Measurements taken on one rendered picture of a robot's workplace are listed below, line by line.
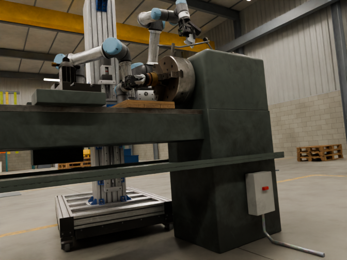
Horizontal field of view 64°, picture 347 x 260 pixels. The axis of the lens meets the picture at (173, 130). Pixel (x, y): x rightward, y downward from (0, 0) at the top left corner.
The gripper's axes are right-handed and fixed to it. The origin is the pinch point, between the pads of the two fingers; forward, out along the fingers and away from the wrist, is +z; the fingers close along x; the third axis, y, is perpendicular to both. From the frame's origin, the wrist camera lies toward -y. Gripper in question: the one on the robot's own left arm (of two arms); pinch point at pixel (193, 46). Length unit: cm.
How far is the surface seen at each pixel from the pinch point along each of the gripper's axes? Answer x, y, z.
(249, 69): 10.1, -37.6, 18.1
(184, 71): 2.9, 14.3, 21.4
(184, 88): -1.0, 13.8, 30.9
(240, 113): 4, -25, 48
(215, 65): 10.0, -5.9, 18.5
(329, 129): -404, -984, -49
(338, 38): -257, -959, -352
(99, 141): -4, 70, 61
